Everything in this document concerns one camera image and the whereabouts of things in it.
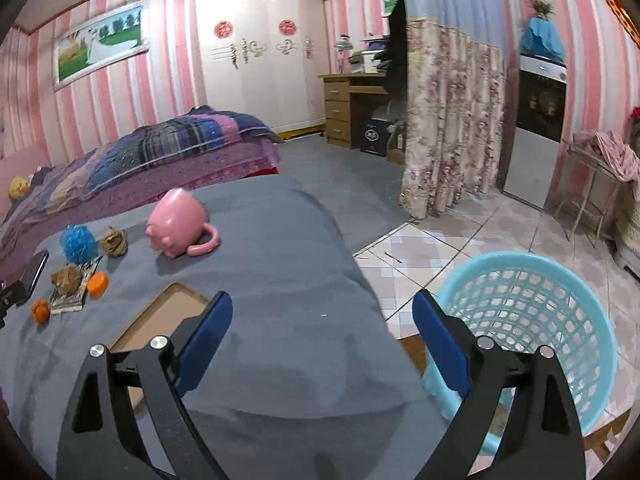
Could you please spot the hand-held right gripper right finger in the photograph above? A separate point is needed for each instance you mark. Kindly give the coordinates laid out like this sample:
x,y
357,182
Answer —
x,y
442,350

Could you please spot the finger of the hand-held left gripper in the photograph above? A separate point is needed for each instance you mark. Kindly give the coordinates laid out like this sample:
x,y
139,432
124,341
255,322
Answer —
x,y
11,295

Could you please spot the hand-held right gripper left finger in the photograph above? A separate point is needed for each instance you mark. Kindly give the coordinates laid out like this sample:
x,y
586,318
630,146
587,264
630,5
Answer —
x,y
205,345

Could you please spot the orange plastic bag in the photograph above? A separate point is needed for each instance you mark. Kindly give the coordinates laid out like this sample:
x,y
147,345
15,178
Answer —
x,y
41,311

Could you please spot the shiny snack wrapper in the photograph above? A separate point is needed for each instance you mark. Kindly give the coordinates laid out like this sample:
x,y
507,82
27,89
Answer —
x,y
67,302

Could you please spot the brown paper ball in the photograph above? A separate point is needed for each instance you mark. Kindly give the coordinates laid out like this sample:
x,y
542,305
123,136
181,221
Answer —
x,y
66,280
114,242

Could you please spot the blue mesh scrubber ball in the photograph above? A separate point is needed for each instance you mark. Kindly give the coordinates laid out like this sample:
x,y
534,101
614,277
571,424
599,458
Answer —
x,y
79,245

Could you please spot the orange bottle cap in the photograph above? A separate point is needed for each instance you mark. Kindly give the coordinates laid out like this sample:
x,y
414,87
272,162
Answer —
x,y
98,283

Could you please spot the teal plastic basket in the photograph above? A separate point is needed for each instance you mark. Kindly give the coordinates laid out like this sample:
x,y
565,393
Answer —
x,y
560,310

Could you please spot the brown tray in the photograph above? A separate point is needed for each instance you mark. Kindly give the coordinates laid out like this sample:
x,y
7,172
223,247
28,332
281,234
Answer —
x,y
160,315

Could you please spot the grey table cloth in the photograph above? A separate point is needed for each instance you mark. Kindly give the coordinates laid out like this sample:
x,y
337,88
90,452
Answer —
x,y
290,310

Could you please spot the yellow duck plush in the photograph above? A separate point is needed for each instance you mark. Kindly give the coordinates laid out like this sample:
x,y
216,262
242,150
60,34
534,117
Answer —
x,y
19,187

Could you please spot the pink pig mug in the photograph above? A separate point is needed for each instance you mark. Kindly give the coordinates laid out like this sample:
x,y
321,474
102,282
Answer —
x,y
177,222

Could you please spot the pink headboard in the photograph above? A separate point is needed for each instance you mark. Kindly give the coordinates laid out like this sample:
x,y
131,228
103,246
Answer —
x,y
22,162

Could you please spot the bed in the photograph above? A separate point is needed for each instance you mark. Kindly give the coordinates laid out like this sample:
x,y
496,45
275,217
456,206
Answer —
x,y
150,180

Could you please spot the wooden stool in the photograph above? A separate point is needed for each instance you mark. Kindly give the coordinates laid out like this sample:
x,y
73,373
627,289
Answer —
x,y
607,437

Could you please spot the striped purple quilt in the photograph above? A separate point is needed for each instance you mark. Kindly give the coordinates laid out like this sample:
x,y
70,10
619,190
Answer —
x,y
165,140

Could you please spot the floral covered furniture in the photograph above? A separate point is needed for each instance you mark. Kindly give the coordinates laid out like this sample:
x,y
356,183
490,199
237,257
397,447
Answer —
x,y
630,240

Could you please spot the water dispenser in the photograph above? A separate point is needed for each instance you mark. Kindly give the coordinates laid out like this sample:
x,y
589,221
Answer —
x,y
535,150

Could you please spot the black box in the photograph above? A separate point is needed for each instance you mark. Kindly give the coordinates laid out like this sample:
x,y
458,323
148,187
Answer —
x,y
370,137

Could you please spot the blue and floral curtain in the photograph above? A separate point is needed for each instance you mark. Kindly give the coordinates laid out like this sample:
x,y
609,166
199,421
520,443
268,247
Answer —
x,y
450,110

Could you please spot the white floor fan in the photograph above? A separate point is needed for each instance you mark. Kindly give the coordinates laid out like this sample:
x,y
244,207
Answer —
x,y
390,114

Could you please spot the pink clothes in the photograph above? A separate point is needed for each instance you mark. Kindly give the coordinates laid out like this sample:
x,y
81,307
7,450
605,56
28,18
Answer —
x,y
612,155

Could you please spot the wooden desk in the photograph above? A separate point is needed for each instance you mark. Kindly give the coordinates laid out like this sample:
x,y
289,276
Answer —
x,y
337,110

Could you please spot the framed wedding photo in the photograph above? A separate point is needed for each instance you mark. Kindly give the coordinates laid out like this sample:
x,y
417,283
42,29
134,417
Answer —
x,y
100,42

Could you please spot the white wardrobe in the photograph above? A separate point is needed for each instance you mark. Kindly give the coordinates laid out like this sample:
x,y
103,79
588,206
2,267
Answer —
x,y
260,80

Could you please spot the black hanging coat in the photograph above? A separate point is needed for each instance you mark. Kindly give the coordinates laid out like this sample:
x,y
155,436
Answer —
x,y
397,60

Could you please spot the white printer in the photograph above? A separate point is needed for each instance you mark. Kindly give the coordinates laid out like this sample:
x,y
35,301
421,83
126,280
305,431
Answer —
x,y
367,62

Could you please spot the red round paper decal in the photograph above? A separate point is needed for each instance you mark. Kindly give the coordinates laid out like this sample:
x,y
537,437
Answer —
x,y
286,27
223,30

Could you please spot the desk lamp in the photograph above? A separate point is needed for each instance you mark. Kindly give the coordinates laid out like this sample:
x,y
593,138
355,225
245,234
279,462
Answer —
x,y
342,50

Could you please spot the blue cloth cover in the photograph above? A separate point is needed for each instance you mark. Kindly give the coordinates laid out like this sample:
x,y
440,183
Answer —
x,y
542,40

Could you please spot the small potted plant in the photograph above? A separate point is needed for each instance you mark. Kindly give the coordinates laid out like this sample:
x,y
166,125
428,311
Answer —
x,y
542,8

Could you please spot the red heart wall decoration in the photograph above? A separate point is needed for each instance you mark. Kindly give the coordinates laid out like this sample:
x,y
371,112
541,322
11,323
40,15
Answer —
x,y
622,10

